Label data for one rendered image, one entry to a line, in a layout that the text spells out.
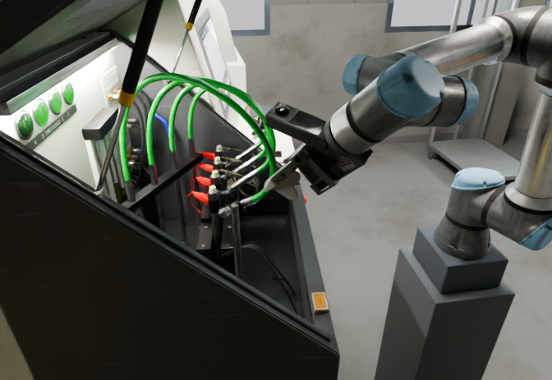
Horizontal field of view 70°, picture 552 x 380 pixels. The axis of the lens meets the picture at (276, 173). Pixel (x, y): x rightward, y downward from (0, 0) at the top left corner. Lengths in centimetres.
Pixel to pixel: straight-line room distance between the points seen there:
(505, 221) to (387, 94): 65
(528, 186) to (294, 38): 273
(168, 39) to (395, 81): 84
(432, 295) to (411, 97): 81
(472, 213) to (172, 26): 96
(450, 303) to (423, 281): 9
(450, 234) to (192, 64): 88
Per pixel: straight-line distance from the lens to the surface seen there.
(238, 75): 257
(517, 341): 237
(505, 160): 384
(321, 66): 361
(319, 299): 92
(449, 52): 80
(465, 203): 114
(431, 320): 126
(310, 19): 352
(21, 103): 73
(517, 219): 108
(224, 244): 104
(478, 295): 128
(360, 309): 224
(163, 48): 124
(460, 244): 121
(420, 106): 52
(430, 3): 386
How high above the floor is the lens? 162
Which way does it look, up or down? 29 degrees down
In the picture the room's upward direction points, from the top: straight up
